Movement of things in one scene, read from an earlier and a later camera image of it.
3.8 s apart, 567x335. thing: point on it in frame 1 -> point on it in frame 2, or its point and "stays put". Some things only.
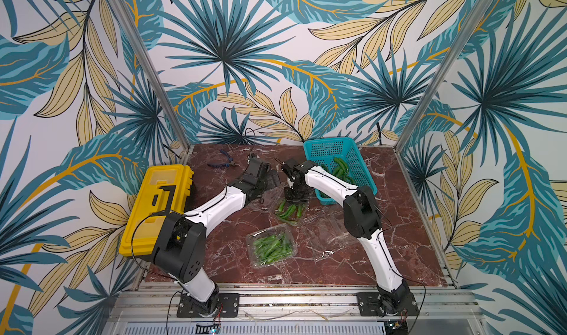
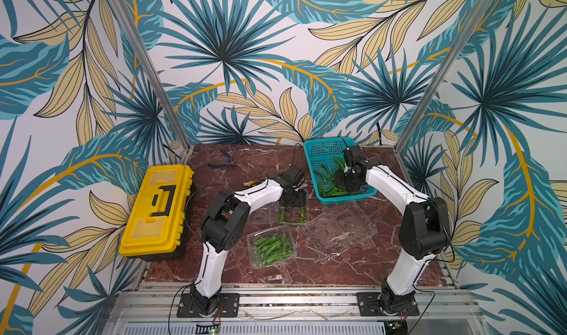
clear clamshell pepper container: x=292 y=213 stays put
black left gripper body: x=269 y=182 -> x=297 y=198
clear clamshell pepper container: x=272 y=246 stays put
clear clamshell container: x=326 y=230 stays put
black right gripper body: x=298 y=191 -> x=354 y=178
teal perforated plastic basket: x=339 y=157 stays put
